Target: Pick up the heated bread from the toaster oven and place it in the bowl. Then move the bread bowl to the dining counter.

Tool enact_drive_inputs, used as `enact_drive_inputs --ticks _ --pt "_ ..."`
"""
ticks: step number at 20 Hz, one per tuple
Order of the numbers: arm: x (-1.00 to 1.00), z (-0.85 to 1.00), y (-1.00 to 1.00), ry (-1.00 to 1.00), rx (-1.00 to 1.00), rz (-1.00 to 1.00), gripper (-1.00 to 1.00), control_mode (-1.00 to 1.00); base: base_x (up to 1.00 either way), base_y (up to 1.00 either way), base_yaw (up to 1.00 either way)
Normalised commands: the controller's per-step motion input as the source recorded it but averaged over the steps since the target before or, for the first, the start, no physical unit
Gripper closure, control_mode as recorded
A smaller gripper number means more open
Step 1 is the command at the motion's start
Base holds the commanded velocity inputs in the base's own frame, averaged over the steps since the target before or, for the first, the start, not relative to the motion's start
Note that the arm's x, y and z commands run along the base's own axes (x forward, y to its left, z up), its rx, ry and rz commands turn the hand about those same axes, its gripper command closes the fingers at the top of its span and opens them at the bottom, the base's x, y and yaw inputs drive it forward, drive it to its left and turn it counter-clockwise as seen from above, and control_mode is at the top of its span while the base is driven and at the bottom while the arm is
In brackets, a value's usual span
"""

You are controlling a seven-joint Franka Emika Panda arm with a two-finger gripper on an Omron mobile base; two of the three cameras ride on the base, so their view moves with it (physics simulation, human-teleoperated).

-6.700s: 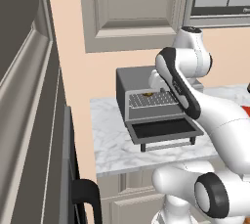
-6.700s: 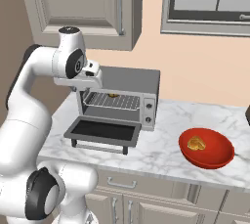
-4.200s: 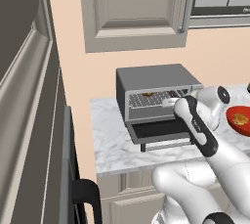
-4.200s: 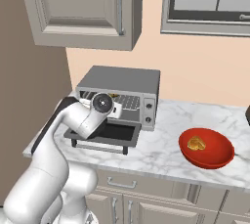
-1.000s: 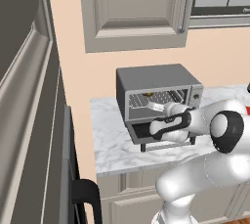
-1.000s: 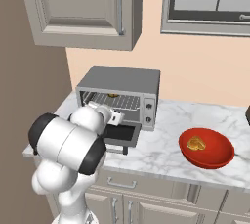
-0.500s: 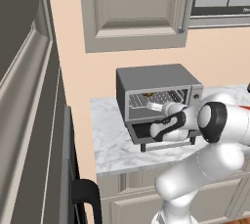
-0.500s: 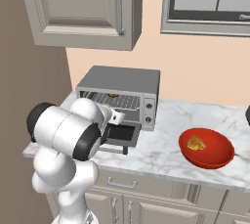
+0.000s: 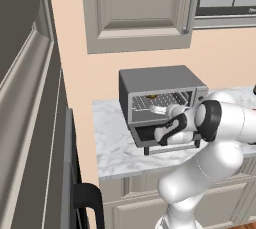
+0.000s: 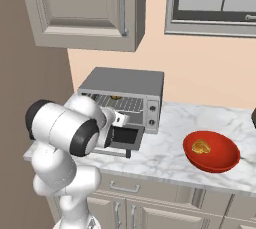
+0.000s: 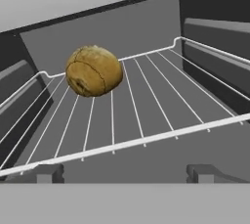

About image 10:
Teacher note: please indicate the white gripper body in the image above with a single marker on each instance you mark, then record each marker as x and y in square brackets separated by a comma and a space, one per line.
[122, 119]

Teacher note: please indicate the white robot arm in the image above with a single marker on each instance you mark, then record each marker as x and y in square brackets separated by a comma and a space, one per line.
[61, 128]

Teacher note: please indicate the toaster oven glass door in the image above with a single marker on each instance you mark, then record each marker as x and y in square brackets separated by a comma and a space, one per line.
[128, 135]

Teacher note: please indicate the golden bread slice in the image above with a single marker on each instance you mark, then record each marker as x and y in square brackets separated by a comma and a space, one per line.
[115, 97]

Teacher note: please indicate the toaster oven black knob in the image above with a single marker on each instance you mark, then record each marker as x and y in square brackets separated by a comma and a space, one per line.
[152, 108]
[152, 122]

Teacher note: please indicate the grey toaster oven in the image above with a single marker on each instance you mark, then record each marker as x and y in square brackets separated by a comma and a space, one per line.
[126, 81]

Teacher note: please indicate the golden bread piece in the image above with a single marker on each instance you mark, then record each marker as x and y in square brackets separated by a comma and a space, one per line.
[201, 147]

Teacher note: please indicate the red bowl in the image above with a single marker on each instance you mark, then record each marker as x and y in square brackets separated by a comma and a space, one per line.
[218, 159]

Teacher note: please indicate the beige drawer front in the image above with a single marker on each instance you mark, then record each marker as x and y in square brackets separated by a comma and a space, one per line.
[150, 191]

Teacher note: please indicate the beige base cupboard door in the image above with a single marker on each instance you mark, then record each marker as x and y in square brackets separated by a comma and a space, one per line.
[166, 218]
[105, 213]

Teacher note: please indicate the dark object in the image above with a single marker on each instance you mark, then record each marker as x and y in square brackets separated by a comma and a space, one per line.
[254, 117]

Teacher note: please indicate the grey framed window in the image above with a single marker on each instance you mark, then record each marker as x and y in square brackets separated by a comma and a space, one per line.
[210, 3]

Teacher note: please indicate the beige base cupboard run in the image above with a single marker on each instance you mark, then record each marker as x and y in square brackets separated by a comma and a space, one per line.
[238, 213]

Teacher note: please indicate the beige wall cupboard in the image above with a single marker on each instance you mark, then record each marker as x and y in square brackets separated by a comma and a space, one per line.
[138, 9]

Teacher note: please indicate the beige wall cupboard door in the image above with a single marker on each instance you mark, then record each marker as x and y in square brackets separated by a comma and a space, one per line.
[80, 3]

